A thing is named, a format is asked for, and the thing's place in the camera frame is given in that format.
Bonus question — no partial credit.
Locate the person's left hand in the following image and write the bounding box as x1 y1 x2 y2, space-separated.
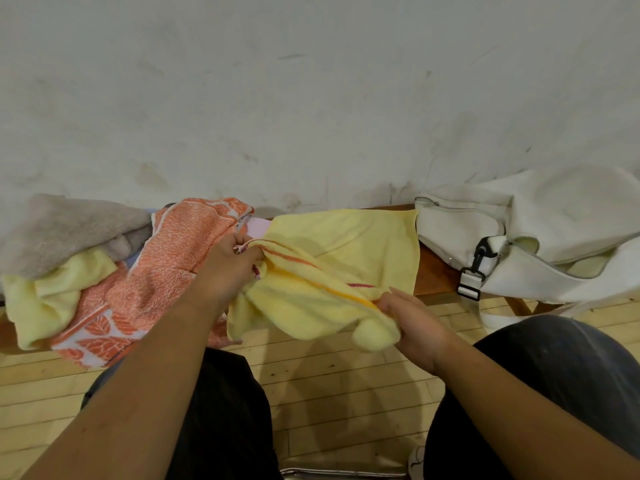
184 231 265 313

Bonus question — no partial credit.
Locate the person's right hand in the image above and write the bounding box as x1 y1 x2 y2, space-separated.
376 288 457 376

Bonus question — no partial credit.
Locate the yellow towel with red stripes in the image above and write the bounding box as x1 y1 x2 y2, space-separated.
227 209 421 353

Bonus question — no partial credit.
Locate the white shoulder bag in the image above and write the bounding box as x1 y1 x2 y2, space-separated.
414 164 640 331

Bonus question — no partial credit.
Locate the person's right forearm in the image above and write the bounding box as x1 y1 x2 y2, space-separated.
433 339 640 480

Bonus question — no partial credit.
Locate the person's left forearm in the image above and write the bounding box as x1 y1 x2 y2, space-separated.
20 293 227 480

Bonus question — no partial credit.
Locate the pale pink cloth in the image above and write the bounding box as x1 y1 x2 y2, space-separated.
242 217 273 241

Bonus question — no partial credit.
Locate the brown wooden bench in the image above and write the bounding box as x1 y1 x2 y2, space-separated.
0 204 561 355

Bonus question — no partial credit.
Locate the black and white bag buckle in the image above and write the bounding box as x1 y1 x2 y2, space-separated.
457 237 501 301

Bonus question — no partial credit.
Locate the orange leaf-print cloth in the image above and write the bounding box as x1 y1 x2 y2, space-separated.
49 197 255 369

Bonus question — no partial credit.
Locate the person's left leg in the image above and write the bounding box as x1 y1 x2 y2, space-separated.
80 347 284 480

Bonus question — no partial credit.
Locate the beige fluffy towel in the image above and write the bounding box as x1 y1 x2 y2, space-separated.
0 193 153 280

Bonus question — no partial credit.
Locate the plain pale yellow towel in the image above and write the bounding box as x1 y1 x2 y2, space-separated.
1 247 119 351

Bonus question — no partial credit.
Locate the white bag strap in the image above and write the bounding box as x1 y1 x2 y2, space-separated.
475 293 591 331

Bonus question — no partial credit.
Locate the metal chair frame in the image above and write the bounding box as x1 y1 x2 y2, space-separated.
280 467 409 480

